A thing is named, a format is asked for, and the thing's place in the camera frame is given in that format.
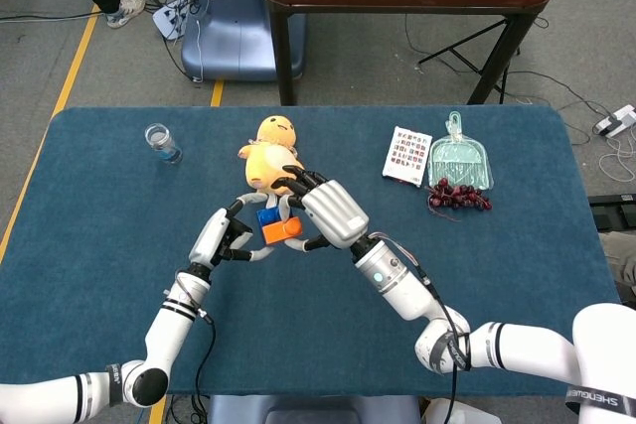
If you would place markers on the white power strip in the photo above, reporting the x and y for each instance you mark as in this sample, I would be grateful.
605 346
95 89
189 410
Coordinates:
169 19
618 121

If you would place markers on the dark red grape bunch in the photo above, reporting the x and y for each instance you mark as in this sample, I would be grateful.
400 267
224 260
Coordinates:
457 198

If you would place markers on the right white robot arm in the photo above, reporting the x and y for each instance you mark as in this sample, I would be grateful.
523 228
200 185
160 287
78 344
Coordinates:
402 290

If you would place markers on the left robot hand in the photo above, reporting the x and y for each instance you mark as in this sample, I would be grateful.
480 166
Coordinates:
216 238

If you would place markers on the white mahjong print box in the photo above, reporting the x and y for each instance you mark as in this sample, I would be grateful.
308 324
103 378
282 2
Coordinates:
407 156

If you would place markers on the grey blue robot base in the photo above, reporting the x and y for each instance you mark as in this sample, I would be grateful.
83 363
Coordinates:
313 411

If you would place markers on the clear jar with label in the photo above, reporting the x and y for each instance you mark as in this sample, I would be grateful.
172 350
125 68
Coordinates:
166 148

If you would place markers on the green dustpan in plastic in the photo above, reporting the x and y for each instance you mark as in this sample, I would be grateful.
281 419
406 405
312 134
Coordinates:
459 161

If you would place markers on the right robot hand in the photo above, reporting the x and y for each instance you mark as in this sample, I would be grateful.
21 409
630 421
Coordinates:
333 213

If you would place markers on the yellow plush toy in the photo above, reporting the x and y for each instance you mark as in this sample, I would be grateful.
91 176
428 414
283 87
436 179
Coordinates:
270 161

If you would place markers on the blue table cloth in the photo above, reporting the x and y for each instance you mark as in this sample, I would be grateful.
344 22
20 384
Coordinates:
99 270

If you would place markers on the black foot pedal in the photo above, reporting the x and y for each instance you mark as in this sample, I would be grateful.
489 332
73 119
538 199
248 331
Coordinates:
616 213

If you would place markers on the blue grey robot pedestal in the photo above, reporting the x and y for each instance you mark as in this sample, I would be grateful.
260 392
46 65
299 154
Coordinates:
233 42

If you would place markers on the orange and blue toy block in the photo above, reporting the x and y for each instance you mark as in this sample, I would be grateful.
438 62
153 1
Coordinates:
278 233

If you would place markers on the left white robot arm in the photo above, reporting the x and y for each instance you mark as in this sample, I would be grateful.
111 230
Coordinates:
171 334

